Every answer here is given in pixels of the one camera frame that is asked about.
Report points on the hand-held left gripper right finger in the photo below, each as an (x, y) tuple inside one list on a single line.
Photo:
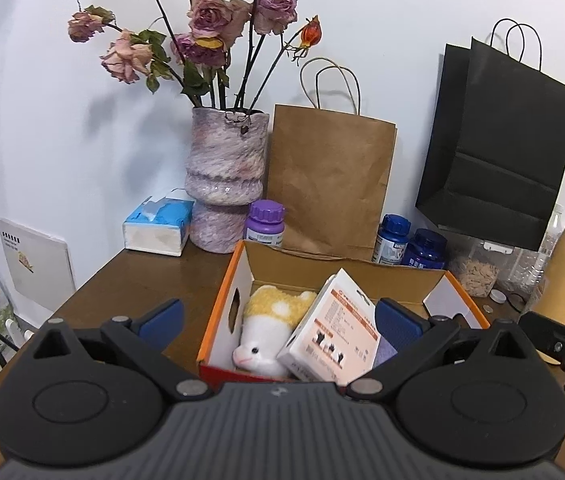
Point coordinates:
[(396, 327)]

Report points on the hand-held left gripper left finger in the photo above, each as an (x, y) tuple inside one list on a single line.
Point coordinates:
[(162, 321)]

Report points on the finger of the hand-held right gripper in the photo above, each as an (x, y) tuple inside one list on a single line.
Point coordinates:
[(544, 332)]

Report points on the purple cloth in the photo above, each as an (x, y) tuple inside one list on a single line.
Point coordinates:
[(384, 352)]

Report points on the white paper box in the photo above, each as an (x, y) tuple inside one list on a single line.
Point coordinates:
[(335, 330)]

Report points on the yellow white plush toy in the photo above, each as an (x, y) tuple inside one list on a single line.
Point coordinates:
[(267, 325)]

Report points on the orange cardboard box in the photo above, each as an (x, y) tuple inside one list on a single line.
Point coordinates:
[(262, 265)]

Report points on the small white cap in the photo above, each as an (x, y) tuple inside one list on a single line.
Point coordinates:
[(498, 296)]

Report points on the clear plastic bottle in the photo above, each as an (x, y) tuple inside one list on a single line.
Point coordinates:
[(537, 260)]

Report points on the dark blue jar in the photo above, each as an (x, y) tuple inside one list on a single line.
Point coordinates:
[(426, 252)]

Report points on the blue bottle white label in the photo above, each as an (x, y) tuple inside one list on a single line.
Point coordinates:
[(391, 242)]

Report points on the clear seed container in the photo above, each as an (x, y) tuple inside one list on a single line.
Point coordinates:
[(479, 272)]

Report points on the blue white tissue pack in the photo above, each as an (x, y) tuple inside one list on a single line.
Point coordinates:
[(157, 225)]

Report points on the purple lid bottle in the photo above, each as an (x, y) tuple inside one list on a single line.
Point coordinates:
[(265, 222)]

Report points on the brown paper bag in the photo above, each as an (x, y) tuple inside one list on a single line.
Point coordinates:
[(330, 180)]

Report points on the mottled pink vase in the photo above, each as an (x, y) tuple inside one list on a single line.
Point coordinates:
[(225, 160)]

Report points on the black paper bag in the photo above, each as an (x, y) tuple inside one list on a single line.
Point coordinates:
[(502, 150)]

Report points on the dried rose bouquet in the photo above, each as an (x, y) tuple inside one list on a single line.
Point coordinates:
[(212, 15)]

